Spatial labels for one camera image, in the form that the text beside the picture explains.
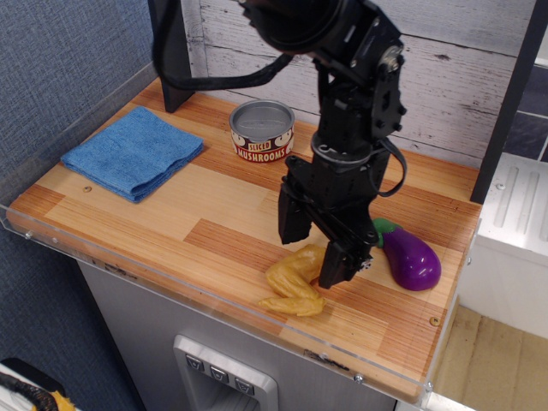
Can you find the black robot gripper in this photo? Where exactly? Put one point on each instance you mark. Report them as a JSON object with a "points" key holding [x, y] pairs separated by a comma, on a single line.
{"points": [[333, 192]]}

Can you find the yellow toy chicken wing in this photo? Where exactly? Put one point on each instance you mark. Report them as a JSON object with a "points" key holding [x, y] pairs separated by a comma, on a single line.
{"points": [[291, 279]]}

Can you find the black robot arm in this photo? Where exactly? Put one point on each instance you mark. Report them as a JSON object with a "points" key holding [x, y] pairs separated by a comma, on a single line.
{"points": [[357, 52]]}

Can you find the folded blue cloth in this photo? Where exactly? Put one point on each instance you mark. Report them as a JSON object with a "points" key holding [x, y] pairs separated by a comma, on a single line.
{"points": [[135, 155]]}

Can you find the purple toy eggplant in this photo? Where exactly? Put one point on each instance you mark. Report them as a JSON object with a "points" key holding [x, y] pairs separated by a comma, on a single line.
{"points": [[413, 264]]}

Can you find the sliced mushrooms tin can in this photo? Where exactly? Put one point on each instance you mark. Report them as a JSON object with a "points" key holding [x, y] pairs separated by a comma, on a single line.
{"points": [[262, 130]]}

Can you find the silver dispenser button panel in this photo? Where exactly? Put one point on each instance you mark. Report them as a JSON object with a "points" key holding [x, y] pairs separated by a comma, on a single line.
{"points": [[215, 381]]}

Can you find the white toy sink unit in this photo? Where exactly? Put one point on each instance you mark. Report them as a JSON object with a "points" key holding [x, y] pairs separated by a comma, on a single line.
{"points": [[505, 276]]}

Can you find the silver toy fridge cabinet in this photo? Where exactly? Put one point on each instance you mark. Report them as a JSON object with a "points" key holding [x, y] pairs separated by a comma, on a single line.
{"points": [[144, 323]]}

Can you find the yellow object bottom left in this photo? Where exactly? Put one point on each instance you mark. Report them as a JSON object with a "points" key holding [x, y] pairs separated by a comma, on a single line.
{"points": [[63, 403]]}

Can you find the right black frame post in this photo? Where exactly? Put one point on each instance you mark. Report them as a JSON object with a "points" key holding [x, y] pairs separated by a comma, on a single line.
{"points": [[512, 98]]}

